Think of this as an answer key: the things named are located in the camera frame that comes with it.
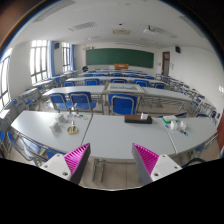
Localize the white and green box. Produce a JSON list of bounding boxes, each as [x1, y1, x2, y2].
[[162, 115, 177, 123]]

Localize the white cup right table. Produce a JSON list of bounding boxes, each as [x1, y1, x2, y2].
[[170, 121, 178, 130]]

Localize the green chalkboard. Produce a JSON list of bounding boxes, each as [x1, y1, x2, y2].
[[86, 48, 154, 68]]

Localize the white charger on strip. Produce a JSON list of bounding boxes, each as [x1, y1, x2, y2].
[[140, 113, 148, 120]]

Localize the blue curtain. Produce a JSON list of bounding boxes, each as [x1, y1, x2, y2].
[[49, 41, 55, 77]]

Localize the red door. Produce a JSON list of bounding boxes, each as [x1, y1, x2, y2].
[[162, 52, 170, 76]]

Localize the gripper left finger magenta ridged pad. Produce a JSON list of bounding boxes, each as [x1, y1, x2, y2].
[[40, 142, 92, 186]]

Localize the blue chair front middle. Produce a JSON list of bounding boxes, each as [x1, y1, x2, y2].
[[68, 91, 96, 111]]

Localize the black power strip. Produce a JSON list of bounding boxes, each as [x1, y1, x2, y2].
[[124, 115, 152, 124]]

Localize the blue chair front left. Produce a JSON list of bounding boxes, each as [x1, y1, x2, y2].
[[49, 93, 72, 112]]

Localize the gripper right finger magenta ridged pad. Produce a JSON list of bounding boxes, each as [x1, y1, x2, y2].
[[131, 143, 183, 186]]

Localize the blue chair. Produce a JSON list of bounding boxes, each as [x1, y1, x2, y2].
[[109, 94, 137, 115], [49, 93, 72, 112], [68, 91, 96, 111]]

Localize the orange lectern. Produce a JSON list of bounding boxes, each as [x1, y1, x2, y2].
[[114, 64, 129, 69]]

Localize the left window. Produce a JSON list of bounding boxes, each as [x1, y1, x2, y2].
[[30, 40, 48, 84]]

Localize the white box left table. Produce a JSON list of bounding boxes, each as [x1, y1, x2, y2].
[[50, 121, 61, 132]]

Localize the blue chair front right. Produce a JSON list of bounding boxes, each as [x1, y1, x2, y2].
[[109, 94, 137, 115]]

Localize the white card stand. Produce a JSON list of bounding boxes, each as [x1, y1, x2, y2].
[[56, 113, 66, 123]]

